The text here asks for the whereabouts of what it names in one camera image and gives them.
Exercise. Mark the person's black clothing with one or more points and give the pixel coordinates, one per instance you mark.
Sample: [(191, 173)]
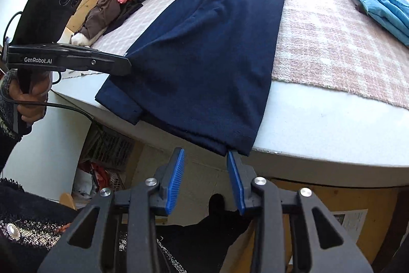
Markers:
[(28, 215)]

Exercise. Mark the person's left hand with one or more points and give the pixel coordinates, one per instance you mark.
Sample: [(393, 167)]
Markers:
[(32, 103)]

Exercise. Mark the cardboard box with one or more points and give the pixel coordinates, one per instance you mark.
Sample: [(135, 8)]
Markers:
[(345, 196)]

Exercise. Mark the red bag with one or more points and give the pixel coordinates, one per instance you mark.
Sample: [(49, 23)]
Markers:
[(97, 175)]

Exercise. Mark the white garment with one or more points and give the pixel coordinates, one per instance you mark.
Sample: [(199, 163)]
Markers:
[(81, 39)]

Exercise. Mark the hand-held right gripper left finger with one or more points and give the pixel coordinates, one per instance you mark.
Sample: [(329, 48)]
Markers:
[(175, 183)]

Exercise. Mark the pink plaid blanket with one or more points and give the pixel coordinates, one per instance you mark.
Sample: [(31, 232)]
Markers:
[(335, 46)]

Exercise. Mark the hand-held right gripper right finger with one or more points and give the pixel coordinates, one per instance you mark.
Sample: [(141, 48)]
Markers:
[(235, 186)]

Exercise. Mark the light blue folded garment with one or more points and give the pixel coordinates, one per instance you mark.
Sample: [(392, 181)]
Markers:
[(380, 1)]

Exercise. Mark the person's foot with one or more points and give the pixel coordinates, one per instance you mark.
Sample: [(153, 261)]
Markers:
[(218, 205)]

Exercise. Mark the grey plastic crate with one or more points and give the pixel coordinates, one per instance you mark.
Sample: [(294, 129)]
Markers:
[(111, 148)]

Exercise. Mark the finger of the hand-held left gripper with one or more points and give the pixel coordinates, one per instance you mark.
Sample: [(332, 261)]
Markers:
[(108, 63)]

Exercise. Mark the person's left forearm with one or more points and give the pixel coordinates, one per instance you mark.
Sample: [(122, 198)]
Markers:
[(4, 151)]

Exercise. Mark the navy blue shirt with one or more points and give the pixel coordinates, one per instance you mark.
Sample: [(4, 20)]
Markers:
[(217, 52)]

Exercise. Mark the white paper sheet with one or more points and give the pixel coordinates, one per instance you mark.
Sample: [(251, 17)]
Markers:
[(354, 221)]

